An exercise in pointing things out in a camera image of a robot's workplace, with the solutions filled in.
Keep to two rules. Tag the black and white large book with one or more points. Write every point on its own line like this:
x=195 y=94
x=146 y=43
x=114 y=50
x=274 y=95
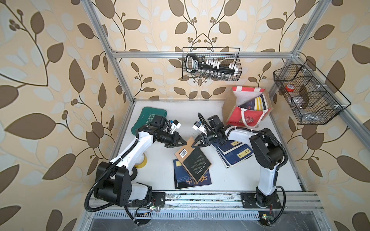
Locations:
x=266 y=101

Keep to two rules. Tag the black wire basket back wall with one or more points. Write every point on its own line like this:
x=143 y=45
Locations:
x=233 y=53

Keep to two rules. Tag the navy book yellow label front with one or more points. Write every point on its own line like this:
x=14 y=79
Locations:
x=179 y=170

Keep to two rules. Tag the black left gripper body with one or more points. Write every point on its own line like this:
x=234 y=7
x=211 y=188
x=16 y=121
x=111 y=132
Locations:
x=167 y=138

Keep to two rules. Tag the red tape roll in basket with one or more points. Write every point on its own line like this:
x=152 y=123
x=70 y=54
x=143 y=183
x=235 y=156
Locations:
x=290 y=88

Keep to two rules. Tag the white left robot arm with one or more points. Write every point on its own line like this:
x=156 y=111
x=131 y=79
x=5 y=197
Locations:
x=114 y=180

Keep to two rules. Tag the black tape roll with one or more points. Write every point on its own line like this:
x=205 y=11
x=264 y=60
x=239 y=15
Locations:
x=134 y=174

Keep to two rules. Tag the green plastic tool case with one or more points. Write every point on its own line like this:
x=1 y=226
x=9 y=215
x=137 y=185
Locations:
x=146 y=116

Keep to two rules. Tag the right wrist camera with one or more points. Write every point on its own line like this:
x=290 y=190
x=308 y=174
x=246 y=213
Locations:
x=198 y=126

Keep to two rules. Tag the yellow cartoon man book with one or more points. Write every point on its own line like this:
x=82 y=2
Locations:
x=259 y=103

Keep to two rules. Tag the lower navy book yellow label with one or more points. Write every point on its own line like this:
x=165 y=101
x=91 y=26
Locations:
x=235 y=156

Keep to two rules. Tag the brown and black book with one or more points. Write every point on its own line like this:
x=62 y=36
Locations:
x=193 y=160

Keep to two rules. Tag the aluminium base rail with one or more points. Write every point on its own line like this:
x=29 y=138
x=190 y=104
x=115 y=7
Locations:
x=214 y=205

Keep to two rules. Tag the dark book large white characters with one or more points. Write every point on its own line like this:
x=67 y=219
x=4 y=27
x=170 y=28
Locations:
x=205 y=180

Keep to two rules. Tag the black wire basket wall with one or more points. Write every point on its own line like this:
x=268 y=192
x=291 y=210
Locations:
x=316 y=99
x=233 y=53

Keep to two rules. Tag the red and burlap canvas bag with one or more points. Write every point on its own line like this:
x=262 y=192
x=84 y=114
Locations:
x=236 y=116

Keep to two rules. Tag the black wire basket right wall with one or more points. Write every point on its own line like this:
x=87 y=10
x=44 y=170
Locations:
x=316 y=99

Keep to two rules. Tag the navy book with yellow label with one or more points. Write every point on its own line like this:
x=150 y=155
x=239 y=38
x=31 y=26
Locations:
x=228 y=146

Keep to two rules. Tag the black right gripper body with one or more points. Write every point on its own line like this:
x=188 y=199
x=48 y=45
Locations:
x=211 y=136

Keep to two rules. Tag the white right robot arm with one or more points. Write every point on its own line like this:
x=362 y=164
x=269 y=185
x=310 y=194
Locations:
x=269 y=153

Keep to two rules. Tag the yellow tape roll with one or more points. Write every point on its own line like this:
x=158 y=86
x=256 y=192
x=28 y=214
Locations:
x=142 y=161

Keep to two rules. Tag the socket wrench set in basket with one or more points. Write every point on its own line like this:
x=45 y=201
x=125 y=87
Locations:
x=207 y=63

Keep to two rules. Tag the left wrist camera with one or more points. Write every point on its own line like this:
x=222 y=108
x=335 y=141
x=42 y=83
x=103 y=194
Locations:
x=173 y=126

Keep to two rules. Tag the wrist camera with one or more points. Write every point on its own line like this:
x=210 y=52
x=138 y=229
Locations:
x=198 y=126
x=173 y=126

